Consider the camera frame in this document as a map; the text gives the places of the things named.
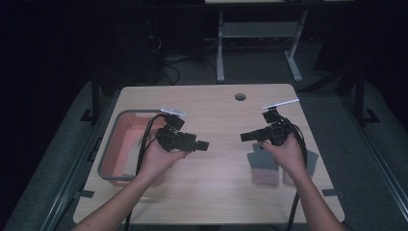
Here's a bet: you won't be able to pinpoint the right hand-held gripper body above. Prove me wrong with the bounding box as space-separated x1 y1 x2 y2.
256 97 301 147

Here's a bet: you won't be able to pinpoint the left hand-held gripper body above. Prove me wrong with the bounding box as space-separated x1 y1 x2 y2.
155 107 197 153

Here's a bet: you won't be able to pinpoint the pink basin with grey rim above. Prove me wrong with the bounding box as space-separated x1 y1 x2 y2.
97 109 171 188

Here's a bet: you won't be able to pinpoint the person's right hand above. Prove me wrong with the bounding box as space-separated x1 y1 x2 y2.
259 134 308 179

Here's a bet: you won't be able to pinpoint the person's left hand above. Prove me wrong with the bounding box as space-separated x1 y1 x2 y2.
136 138 191 181

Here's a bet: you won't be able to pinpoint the grey and pink fingerless glove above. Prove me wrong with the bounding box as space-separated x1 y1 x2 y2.
281 148 319 187
246 142 281 187

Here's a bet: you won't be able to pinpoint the black metal stand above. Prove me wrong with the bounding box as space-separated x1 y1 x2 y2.
80 71 104 125
351 71 381 127

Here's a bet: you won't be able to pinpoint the right hand-held gripper black cable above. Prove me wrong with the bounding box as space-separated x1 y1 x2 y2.
278 115 310 231

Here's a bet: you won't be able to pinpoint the hand-held gripper black cable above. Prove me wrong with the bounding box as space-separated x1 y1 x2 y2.
278 115 310 231
123 113 168 231

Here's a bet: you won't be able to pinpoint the left hand-held gripper black cable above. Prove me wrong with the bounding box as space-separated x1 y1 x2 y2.
123 113 168 231

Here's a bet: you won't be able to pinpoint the black floor cables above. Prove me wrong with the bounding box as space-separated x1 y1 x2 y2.
147 35 219 86

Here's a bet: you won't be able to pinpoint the grey metal rail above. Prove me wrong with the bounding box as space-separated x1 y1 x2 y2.
39 94 115 231
340 94 408 213

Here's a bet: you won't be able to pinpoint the grey metal desk frame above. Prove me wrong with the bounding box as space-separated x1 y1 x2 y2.
216 9 310 85

